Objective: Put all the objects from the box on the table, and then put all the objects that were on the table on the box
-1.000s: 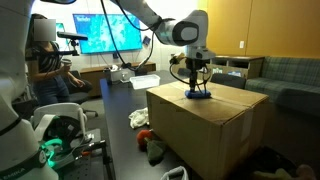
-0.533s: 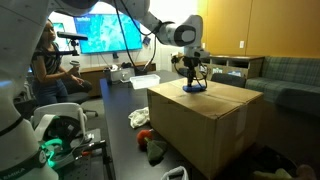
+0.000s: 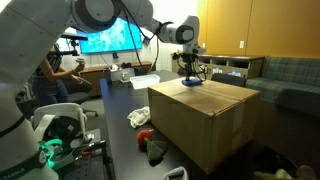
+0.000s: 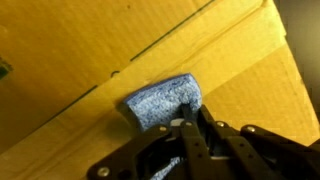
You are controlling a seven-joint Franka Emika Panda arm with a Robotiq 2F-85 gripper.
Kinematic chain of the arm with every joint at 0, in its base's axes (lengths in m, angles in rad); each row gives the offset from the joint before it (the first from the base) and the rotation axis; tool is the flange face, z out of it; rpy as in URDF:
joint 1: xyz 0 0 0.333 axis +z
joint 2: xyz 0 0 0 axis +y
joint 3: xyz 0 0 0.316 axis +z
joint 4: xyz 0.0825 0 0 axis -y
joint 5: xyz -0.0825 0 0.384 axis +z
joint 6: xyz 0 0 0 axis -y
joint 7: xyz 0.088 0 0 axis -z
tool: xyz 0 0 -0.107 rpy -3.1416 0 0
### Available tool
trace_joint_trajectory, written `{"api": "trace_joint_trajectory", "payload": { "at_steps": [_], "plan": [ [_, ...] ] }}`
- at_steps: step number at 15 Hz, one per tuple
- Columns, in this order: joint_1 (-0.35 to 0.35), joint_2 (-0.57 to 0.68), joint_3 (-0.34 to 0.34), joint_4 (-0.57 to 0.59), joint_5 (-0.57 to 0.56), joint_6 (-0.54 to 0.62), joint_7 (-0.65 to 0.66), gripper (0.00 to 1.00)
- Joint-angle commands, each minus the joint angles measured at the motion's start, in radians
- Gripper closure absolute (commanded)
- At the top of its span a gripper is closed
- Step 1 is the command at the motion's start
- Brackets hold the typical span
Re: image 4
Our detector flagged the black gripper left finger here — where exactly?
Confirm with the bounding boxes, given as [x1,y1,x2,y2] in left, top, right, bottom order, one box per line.
[86,103,214,180]

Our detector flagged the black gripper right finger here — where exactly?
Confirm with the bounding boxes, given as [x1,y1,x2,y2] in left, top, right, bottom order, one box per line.
[199,104,320,180]

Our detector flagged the blue cloth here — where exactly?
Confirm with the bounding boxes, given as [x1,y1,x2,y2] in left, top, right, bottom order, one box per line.
[123,72,204,180]

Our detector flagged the large cardboard box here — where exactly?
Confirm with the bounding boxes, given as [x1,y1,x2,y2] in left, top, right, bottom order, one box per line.
[0,0,320,180]

